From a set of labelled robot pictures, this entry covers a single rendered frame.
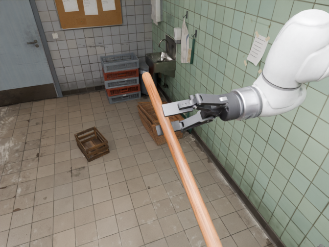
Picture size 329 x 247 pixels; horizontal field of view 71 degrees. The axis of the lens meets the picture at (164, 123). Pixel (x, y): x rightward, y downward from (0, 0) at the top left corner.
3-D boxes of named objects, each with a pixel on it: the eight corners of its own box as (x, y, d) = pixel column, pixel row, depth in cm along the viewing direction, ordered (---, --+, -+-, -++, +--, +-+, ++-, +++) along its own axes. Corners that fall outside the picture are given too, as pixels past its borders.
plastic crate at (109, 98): (141, 98, 434) (141, 90, 425) (109, 104, 416) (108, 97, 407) (135, 88, 464) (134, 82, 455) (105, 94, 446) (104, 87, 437)
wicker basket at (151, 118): (154, 138, 310) (153, 121, 293) (137, 117, 350) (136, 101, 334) (184, 128, 328) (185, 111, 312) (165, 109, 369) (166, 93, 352)
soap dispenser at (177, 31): (181, 43, 321) (182, 28, 309) (175, 44, 318) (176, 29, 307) (178, 41, 328) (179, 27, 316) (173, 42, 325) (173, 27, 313)
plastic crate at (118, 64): (139, 68, 398) (139, 59, 389) (104, 73, 381) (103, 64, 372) (133, 60, 428) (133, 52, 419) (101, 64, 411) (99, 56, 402)
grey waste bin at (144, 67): (160, 94, 446) (159, 67, 414) (141, 97, 436) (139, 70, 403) (154, 86, 474) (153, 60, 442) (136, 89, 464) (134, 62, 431)
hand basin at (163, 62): (175, 96, 388) (176, 41, 335) (154, 100, 378) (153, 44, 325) (165, 85, 424) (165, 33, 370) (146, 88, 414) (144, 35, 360)
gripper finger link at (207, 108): (215, 116, 62) (220, 114, 61) (193, 111, 53) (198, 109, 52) (210, 103, 63) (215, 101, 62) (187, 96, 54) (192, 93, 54)
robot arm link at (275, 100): (238, 101, 72) (251, 67, 62) (280, 92, 76) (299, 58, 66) (256, 127, 66) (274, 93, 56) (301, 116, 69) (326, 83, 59)
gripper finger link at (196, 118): (209, 104, 64) (211, 105, 65) (176, 120, 69) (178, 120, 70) (214, 117, 62) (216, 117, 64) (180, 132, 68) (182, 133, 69)
